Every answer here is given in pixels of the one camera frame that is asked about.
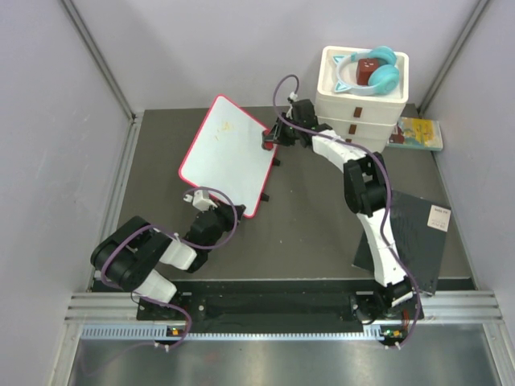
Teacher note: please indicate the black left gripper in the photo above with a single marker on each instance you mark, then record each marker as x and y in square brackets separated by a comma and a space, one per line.
[228, 214]

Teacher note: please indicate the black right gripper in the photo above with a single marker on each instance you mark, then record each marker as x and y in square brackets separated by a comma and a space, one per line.
[276, 135]

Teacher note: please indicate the red bone-shaped eraser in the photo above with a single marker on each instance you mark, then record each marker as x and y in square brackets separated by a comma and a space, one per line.
[268, 137]

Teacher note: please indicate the pink framed whiteboard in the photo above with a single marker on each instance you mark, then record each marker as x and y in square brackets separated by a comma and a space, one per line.
[226, 155]

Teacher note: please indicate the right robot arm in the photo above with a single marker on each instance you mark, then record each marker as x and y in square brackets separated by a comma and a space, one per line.
[367, 192]

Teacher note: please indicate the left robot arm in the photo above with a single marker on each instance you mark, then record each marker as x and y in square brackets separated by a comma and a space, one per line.
[135, 249]

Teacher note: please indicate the white three-drawer storage box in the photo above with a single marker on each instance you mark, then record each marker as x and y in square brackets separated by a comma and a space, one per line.
[364, 120]

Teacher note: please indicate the dark red cube toy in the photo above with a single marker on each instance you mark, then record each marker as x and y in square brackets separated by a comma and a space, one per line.
[365, 69]

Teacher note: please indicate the teal cat-ear headphones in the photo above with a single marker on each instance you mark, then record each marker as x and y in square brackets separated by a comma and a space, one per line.
[376, 72]

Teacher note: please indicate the colourful picture book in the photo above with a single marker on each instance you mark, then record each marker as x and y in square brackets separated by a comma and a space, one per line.
[416, 134]

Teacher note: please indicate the dark grey notebook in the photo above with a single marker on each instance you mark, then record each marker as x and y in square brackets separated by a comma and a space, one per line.
[419, 227]

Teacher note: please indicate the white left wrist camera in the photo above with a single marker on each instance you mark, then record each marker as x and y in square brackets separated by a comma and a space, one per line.
[200, 200]

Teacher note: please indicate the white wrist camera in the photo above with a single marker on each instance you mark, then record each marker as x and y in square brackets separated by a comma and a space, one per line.
[200, 200]
[293, 97]

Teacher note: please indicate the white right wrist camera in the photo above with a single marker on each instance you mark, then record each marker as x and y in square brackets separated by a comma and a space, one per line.
[293, 97]

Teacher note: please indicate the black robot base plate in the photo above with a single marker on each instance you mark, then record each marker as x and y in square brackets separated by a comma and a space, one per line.
[301, 306]

